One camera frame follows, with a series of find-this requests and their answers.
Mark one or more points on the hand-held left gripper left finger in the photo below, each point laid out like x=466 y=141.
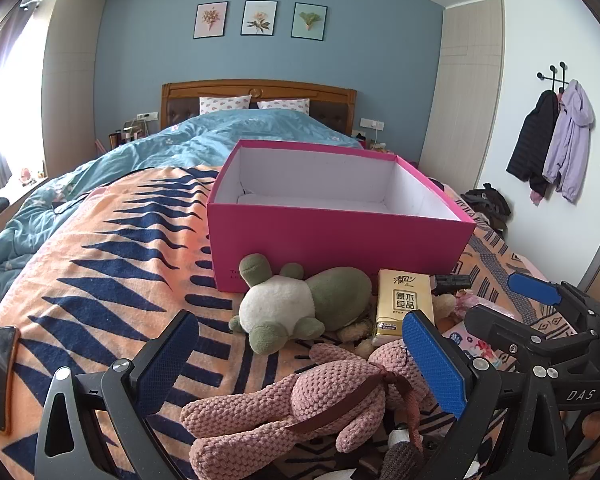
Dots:
x=172 y=360

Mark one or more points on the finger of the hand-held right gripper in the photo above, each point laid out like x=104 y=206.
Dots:
x=495 y=327
x=530 y=287

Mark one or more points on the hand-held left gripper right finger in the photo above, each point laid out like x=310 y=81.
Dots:
x=435 y=360

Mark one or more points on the black tissue pack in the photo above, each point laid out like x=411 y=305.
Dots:
x=452 y=282

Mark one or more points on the yellow tissue pack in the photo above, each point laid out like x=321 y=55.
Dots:
x=397 y=305

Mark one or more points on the brown plush with white head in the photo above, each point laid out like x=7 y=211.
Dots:
x=402 y=457

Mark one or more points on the green turtle plush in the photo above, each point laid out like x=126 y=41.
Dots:
x=280 y=305

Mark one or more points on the pink knitted bunny plush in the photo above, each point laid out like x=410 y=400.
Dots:
x=300 y=400

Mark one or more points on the pink cardboard box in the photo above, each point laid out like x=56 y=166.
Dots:
x=330 y=240

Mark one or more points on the pink floral packet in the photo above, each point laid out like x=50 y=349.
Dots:
x=467 y=342

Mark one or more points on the pink hanging garment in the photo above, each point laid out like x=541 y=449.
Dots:
x=536 y=196

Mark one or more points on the dark backpack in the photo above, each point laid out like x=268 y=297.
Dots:
x=490 y=202

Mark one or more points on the orange navy patterned blanket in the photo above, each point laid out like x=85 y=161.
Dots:
x=105 y=285

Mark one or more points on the black jacket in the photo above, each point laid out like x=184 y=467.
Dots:
x=532 y=140

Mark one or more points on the lilac jacket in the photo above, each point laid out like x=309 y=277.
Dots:
x=570 y=135

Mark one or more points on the bedside table clutter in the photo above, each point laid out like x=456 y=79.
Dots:
x=377 y=147

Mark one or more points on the beige wardrobe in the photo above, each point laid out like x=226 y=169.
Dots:
x=72 y=85
x=465 y=90

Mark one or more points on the blue duvet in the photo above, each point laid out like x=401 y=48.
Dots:
x=205 y=135

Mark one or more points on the bedside cosmetics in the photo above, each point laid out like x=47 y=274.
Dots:
x=127 y=132

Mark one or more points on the pink windowsill ornament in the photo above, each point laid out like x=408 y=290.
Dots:
x=27 y=176

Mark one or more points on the wooden headboard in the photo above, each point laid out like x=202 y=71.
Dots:
x=260 y=89

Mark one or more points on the framed pink flower picture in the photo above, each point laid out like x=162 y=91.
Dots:
x=211 y=20

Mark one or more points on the framed green leaf picture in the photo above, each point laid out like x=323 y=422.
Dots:
x=309 y=21

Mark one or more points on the window curtain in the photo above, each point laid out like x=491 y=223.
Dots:
x=5 y=55

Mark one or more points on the framed white flower picture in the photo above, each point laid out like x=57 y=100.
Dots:
x=260 y=18

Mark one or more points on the black wall coat hook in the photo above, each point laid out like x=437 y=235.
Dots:
x=561 y=72

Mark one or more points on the white wall socket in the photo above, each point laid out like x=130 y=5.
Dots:
x=147 y=116
x=372 y=123

